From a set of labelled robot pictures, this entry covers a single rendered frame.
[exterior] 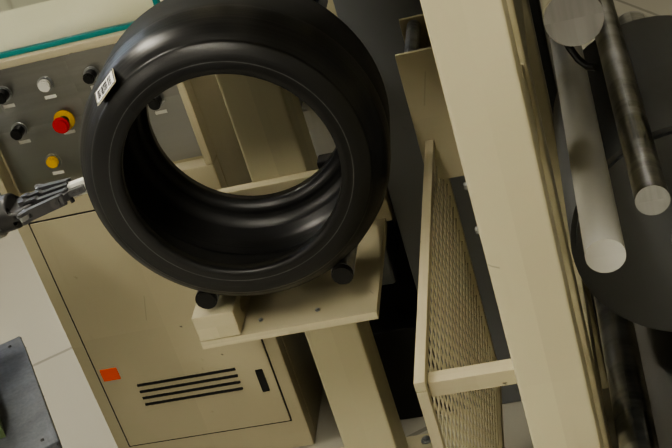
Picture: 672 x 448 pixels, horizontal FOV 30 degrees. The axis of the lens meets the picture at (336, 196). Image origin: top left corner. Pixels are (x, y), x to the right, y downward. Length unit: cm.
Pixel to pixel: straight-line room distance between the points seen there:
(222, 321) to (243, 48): 61
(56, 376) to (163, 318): 99
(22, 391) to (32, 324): 163
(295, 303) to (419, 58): 56
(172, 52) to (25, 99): 97
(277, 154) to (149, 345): 84
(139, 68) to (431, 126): 67
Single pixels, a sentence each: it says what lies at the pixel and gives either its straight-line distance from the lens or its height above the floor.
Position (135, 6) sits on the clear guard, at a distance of 293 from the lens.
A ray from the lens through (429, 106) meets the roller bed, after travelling 257.
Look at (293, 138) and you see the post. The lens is 271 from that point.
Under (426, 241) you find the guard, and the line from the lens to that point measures 226.
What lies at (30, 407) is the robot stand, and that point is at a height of 65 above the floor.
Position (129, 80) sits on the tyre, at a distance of 224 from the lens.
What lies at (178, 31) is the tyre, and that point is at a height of 146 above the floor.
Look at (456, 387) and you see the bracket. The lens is 196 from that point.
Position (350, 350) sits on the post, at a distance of 300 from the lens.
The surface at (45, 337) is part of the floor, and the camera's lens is 447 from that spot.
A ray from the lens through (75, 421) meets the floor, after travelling 399.
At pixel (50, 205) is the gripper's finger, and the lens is 252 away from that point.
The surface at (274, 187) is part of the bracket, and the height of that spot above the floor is 94.
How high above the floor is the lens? 216
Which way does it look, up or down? 28 degrees down
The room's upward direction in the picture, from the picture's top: 17 degrees counter-clockwise
